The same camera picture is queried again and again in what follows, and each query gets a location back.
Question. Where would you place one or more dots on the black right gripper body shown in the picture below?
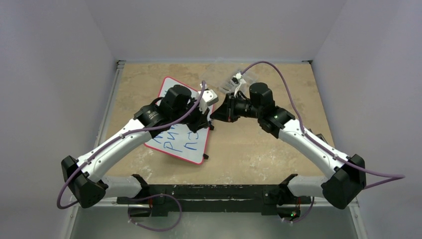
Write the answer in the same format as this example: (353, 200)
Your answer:
(229, 109)

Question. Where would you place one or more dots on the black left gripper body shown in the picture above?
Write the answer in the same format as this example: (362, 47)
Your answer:
(195, 118)

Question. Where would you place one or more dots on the red framed whiteboard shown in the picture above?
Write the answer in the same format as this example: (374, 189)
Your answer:
(181, 143)

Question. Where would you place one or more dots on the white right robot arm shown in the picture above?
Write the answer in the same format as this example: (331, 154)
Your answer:
(341, 181)

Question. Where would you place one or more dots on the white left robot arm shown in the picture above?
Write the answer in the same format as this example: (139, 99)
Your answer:
(85, 179)

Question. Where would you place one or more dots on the clear plastic screw box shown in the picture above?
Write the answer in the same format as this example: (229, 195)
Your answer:
(249, 77)

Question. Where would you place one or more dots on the black table clamp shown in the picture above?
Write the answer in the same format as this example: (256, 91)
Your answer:
(321, 137)

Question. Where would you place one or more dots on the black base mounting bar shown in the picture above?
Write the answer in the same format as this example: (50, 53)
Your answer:
(272, 199)

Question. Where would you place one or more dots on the wire whiteboard stand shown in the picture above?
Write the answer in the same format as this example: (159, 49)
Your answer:
(205, 153)

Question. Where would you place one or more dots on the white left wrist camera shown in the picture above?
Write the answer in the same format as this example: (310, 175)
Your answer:
(208, 99)

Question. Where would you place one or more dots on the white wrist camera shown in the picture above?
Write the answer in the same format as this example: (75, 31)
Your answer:
(237, 82)
(208, 99)

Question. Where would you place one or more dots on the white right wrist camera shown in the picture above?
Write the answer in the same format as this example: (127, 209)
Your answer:
(237, 82)

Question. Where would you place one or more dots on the aluminium front frame rail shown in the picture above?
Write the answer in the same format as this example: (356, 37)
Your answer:
(108, 203)

